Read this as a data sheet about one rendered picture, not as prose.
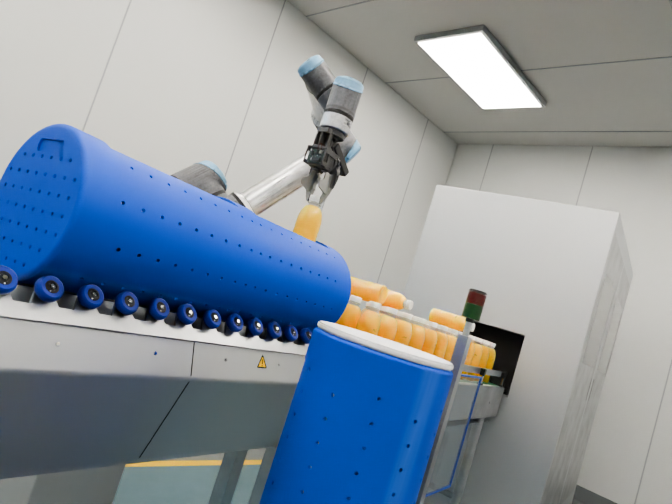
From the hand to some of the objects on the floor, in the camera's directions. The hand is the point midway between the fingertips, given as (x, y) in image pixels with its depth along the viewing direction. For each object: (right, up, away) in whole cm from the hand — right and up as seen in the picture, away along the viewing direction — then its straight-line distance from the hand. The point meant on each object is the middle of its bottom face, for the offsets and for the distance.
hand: (316, 199), depth 155 cm
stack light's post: (+16, -148, +14) cm, 150 cm away
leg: (-41, -129, +1) cm, 135 cm away
